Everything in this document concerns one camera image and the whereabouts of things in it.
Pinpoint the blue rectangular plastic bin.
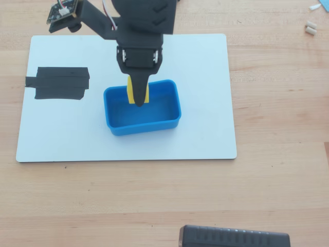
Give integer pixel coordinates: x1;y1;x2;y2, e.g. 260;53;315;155
103;79;182;136

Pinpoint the yellow cube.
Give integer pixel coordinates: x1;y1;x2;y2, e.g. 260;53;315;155
126;76;150;104

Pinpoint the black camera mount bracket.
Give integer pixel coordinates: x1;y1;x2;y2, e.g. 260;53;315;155
48;0;119;41

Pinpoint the white red camera cable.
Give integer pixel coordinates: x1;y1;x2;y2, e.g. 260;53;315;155
102;0;118;30

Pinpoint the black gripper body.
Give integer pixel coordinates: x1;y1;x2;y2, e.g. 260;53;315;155
113;0;178;77

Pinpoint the black ribbed electronic box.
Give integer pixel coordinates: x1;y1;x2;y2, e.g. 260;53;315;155
178;224;291;247

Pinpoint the white rectangular board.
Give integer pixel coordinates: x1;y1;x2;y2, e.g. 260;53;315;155
15;33;237;163

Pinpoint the black tape patch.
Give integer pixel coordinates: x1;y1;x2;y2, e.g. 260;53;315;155
25;66;90;101

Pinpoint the green camera circuit board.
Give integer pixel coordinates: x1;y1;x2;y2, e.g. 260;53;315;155
46;0;84;25

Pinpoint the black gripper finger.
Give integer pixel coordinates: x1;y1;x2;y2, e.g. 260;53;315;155
127;74;153;108

